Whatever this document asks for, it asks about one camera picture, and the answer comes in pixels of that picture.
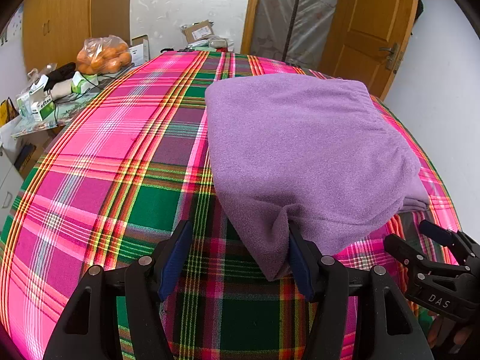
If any purple fleece garment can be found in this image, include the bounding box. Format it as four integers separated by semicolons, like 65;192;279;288
204;74;431;282

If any brown cardboard carton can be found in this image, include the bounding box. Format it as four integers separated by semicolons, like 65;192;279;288
14;135;58;175

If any cardboard parcel box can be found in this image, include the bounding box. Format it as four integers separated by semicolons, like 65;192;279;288
181;20;217;44

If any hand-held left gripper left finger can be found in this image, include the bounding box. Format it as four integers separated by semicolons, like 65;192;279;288
43;219;194;360

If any yellow bag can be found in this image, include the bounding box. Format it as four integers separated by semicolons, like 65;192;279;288
0;97;18;125

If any black pouch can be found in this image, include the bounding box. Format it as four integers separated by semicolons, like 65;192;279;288
43;63;78;91

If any dark hanging cloth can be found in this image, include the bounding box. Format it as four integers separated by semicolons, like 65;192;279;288
410;0;425;35

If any white drawer cabinet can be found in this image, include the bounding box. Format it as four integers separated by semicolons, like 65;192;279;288
0;149;24;235

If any wooden door frame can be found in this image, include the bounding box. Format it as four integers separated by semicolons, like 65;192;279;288
240;0;265;55

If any grey plastic sheet curtain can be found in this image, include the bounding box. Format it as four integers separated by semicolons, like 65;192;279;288
249;0;344;70

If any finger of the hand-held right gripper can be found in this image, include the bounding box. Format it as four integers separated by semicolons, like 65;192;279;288
384;233;432;274
419;219;480;259

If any wooden door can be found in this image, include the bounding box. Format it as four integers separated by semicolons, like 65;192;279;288
322;0;421;100

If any green white medicine box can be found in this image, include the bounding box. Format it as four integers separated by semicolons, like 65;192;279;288
30;97;57;121

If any pink green plaid blanket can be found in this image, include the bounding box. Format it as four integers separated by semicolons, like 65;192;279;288
0;50;463;360

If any person's right hand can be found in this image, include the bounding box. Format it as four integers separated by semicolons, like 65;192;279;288
429;316;469;354

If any bag of oranges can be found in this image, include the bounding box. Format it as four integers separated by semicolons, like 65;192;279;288
77;35;133;76

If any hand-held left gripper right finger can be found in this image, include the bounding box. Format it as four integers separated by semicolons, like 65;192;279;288
287;225;434;360

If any metal door handle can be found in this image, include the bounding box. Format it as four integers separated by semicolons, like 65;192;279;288
378;43;405;74

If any folding table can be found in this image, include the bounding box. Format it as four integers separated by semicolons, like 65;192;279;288
10;65;132;137

